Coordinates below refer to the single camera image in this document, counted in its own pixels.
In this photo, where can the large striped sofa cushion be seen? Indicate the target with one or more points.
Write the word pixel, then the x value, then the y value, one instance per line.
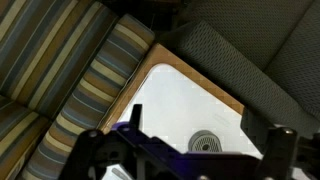
pixel 43 50

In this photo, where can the gray pod coffee maker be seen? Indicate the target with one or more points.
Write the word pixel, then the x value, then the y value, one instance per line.
pixel 205 141

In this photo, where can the striped sofa seat cushion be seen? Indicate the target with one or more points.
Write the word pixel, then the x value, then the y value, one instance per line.
pixel 16 133

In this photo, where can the striped sofa bolster roll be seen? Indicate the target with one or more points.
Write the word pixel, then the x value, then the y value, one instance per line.
pixel 100 83

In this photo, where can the wooden table with white top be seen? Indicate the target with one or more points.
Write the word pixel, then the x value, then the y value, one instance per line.
pixel 173 100

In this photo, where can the dark green fabric sofa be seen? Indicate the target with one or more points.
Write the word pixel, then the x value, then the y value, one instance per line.
pixel 253 50

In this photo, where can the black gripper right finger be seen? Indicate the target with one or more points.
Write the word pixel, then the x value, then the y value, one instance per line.
pixel 278 150

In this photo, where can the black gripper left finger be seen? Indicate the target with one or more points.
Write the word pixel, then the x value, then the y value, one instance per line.
pixel 89 146

